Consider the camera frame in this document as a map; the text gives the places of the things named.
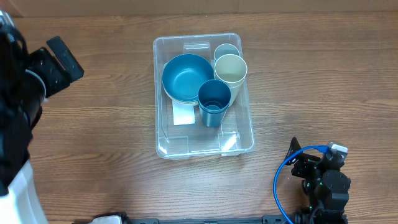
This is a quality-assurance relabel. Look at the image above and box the tall cream cup back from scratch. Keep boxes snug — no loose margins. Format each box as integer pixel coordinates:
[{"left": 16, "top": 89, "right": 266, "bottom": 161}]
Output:
[{"left": 228, "top": 80, "right": 244, "bottom": 106}]

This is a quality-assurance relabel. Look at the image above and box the tall cream cup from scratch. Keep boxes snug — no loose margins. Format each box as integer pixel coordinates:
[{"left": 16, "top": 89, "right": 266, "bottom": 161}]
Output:
[
  {"left": 215, "top": 54, "right": 248, "bottom": 88},
  {"left": 228, "top": 80, "right": 244, "bottom": 106}
]

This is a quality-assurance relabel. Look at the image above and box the tall blue cup back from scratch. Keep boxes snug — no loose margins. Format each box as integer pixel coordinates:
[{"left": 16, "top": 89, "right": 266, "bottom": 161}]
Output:
[{"left": 199, "top": 105, "right": 228, "bottom": 128}]

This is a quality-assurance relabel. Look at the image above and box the tall blue cup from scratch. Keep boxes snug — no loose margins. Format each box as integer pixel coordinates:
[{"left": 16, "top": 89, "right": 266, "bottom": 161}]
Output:
[
  {"left": 198, "top": 79, "right": 231, "bottom": 114},
  {"left": 199, "top": 105, "right": 228, "bottom": 128}
]

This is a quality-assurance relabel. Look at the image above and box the tall blue cup front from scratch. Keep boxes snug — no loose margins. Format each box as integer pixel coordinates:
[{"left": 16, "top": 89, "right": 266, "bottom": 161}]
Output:
[{"left": 198, "top": 79, "right": 231, "bottom": 114}]

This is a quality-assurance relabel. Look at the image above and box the tall cream cup front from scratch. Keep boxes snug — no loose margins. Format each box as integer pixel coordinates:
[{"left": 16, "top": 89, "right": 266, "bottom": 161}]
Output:
[{"left": 215, "top": 54, "right": 248, "bottom": 88}]

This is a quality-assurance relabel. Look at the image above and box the cream bowl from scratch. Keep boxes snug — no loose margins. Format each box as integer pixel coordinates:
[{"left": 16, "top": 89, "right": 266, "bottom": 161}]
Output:
[{"left": 164, "top": 89, "right": 198, "bottom": 106}]

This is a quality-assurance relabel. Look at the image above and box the small grey cup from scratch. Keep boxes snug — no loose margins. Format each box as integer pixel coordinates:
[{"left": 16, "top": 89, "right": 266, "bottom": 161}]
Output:
[{"left": 214, "top": 44, "right": 240, "bottom": 62}]

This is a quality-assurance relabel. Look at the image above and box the teal blue bowl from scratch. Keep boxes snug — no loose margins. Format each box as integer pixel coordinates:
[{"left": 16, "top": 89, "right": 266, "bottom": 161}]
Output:
[{"left": 162, "top": 54, "right": 214, "bottom": 102}]

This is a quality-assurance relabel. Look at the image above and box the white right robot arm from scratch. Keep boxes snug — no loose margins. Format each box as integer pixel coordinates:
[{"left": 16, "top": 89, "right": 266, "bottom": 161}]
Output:
[{"left": 286, "top": 141, "right": 351, "bottom": 223}]

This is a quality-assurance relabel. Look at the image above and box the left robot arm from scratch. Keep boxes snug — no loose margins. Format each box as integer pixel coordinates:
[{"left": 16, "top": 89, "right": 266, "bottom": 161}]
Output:
[{"left": 1, "top": 11, "right": 84, "bottom": 223}]

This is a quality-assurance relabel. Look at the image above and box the clear plastic storage bin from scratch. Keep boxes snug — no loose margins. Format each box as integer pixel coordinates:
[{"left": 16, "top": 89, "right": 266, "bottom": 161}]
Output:
[{"left": 153, "top": 33, "right": 255, "bottom": 159}]

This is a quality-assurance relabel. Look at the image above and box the white label in bin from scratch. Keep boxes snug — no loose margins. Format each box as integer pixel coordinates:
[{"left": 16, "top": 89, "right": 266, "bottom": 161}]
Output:
[{"left": 172, "top": 101, "right": 195, "bottom": 126}]

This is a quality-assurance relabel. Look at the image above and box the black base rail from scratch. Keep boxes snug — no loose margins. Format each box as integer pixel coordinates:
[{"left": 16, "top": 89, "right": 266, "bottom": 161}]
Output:
[{"left": 90, "top": 212, "right": 295, "bottom": 224}]

